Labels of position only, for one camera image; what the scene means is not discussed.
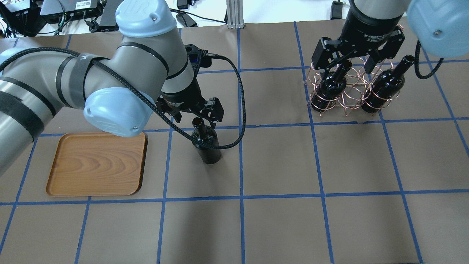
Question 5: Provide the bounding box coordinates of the black power adapter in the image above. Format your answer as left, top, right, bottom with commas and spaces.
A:
176, 13, 198, 28

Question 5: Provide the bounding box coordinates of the dark wine bottle in basket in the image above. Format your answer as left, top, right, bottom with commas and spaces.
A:
310, 60, 353, 112

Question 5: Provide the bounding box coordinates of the dark wine bottle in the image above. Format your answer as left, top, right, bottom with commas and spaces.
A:
191, 117, 221, 164
310, 60, 353, 112

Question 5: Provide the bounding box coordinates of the aluminium frame post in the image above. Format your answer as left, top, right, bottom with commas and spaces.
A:
226, 0, 245, 29

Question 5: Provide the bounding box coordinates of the wooden serving tray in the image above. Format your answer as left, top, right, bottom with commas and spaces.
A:
46, 132, 148, 197

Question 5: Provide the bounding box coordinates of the copper wire wine basket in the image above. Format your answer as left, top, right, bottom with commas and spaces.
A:
304, 56, 398, 117

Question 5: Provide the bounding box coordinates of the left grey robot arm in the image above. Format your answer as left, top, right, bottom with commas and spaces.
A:
0, 0, 224, 174

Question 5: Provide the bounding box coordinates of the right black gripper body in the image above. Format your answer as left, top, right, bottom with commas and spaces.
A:
311, 10, 405, 70

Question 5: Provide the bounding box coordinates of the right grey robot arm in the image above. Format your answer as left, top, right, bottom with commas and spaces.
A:
309, 0, 468, 114

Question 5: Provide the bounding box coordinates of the black electronics box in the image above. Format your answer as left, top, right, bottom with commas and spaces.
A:
40, 0, 103, 25

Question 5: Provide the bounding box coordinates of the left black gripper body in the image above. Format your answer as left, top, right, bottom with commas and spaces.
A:
156, 89, 225, 122

